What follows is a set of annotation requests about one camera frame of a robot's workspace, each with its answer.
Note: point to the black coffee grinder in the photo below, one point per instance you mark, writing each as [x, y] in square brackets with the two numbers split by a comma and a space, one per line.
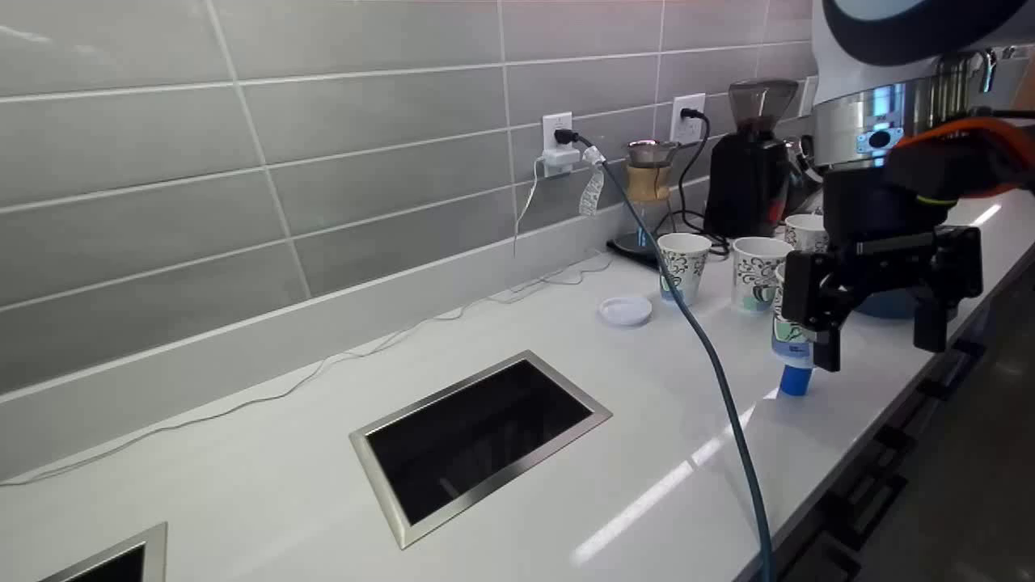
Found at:
[748, 174]

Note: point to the white power adapter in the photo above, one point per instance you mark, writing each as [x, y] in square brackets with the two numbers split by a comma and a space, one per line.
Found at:
[560, 164]

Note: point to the glass pour-over carafe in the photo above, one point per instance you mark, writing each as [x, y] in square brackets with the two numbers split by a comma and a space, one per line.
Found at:
[649, 180]

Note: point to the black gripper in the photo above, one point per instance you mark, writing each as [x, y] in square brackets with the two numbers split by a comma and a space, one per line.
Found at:
[884, 205]

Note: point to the black coffee scale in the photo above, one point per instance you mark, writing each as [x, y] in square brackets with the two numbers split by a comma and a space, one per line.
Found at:
[636, 251]

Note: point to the white round lid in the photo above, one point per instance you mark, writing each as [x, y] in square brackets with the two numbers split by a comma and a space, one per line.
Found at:
[625, 311]

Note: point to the dark base cabinet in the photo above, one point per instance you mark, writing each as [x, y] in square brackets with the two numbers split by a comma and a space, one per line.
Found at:
[860, 505]

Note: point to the patterned paper cup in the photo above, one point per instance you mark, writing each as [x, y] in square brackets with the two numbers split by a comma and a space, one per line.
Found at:
[757, 277]
[685, 262]
[791, 343]

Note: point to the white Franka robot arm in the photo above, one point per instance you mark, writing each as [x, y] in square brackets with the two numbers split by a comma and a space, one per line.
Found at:
[851, 44]

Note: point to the white wall socket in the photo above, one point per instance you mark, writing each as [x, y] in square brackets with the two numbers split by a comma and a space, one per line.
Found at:
[551, 122]
[805, 94]
[685, 100]

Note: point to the large steel-framed counter opening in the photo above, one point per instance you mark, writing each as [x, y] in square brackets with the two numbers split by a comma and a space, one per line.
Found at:
[472, 439]

